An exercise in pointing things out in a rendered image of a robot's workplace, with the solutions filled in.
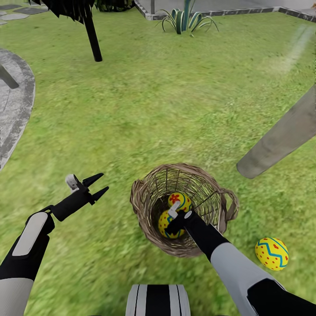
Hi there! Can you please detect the wicker basket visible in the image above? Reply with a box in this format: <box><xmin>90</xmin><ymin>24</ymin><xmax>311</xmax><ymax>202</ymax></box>
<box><xmin>129</xmin><ymin>162</ymin><xmax>239</xmax><ymax>259</ymax></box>

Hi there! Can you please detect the easter egg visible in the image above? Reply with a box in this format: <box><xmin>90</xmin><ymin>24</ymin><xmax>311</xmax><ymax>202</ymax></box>
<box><xmin>157</xmin><ymin>209</ymin><xmax>186</xmax><ymax>239</ymax></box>
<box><xmin>166</xmin><ymin>191</ymin><xmax>193</xmax><ymax>212</ymax></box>
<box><xmin>255</xmin><ymin>237</ymin><xmax>288</xmax><ymax>270</ymax></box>

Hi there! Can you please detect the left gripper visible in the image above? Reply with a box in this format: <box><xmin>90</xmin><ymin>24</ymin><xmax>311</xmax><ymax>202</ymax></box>
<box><xmin>63</xmin><ymin>173</ymin><xmax>109</xmax><ymax>213</ymax></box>

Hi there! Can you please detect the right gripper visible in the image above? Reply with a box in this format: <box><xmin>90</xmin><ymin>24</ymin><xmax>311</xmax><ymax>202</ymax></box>
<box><xmin>164</xmin><ymin>210</ymin><xmax>185</xmax><ymax>235</ymax></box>

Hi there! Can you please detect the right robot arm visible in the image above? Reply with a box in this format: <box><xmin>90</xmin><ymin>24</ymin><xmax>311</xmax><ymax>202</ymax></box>
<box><xmin>164</xmin><ymin>201</ymin><xmax>316</xmax><ymax>316</ymax></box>

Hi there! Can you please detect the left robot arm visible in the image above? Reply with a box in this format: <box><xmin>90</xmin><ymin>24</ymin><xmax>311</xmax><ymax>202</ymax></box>
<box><xmin>0</xmin><ymin>173</ymin><xmax>109</xmax><ymax>316</ymax></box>

